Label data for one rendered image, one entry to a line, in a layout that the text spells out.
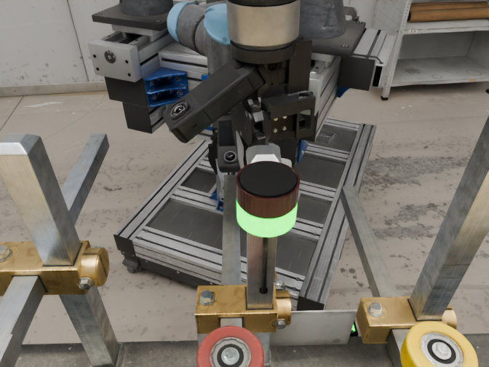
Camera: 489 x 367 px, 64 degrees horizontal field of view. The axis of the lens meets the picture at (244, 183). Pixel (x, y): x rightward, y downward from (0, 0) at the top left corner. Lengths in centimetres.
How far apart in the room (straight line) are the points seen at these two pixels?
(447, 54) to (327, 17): 288
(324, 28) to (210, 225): 94
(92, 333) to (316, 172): 147
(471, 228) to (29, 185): 49
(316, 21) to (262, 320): 69
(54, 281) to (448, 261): 50
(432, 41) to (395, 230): 205
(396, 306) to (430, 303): 6
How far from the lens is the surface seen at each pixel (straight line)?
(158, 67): 122
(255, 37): 41
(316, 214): 170
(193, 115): 42
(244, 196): 36
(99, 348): 69
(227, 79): 44
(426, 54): 374
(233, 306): 58
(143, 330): 162
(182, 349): 75
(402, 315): 66
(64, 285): 56
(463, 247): 56
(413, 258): 194
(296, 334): 72
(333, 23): 103
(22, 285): 56
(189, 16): 75
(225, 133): 72
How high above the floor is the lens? 135
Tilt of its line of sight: 38 degrees down
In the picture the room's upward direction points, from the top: straight up
